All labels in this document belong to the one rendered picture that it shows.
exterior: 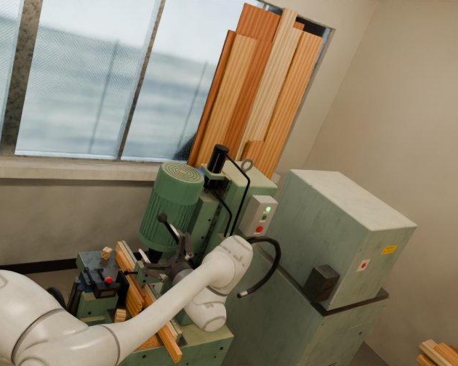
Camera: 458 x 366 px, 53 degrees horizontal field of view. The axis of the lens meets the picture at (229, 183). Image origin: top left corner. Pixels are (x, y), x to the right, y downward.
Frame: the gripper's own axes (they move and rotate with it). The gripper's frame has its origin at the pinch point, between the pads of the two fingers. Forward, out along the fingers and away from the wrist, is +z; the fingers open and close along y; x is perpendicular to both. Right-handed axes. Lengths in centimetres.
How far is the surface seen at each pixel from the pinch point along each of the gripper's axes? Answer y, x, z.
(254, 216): 33.8, -20.8, -2.7
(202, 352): -18, -64, -8
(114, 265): -25, -32, 35
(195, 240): 10.2, -21.1, 7.1
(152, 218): 2.9, -0.7, 11.5
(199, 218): 16.7, -12.1, 7.1
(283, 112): 123, -118, 136
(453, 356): 88, -202, -45
